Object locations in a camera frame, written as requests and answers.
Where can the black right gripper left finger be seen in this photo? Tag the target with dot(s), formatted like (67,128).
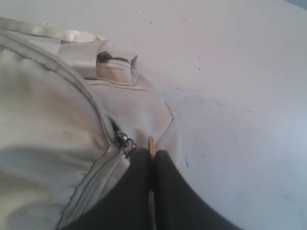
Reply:
(126,206)

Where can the cream white fabric bag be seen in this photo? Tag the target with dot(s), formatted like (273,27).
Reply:
(71,110)

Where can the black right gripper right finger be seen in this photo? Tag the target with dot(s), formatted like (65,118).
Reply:
(177,206)

